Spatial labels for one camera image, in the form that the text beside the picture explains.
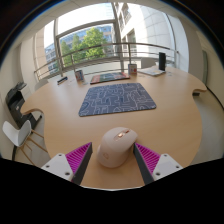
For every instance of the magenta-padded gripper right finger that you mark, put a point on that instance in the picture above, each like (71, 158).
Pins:
(163, 165)

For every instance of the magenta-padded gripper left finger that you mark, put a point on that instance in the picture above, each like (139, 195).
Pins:
(61, 165)

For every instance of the beige computer mouse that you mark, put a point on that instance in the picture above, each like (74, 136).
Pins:
(115, 148)

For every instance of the blue patterned mouse pad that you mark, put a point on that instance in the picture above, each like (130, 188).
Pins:
(116, 99)

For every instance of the white chair with wooden legs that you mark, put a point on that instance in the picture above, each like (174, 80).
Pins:
(16, 133)

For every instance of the black and white printer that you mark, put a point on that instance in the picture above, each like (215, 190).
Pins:
(16, 103)

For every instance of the small dark blue box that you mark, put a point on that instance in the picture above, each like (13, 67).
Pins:
(62, 80)

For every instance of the printed can with blue label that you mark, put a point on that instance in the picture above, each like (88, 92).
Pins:
(79, 75)

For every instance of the light blue booklet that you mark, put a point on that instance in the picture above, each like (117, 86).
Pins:
(150, 71)

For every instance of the red and blue magazine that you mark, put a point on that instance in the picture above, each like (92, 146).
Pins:
(109, 77)

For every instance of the printed can with red label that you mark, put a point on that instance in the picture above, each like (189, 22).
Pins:
(132, 68)

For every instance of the black cylinder speaker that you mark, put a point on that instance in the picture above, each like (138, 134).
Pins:
(162, 61)

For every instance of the metal railing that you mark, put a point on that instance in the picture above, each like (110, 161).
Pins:
(100, 46)

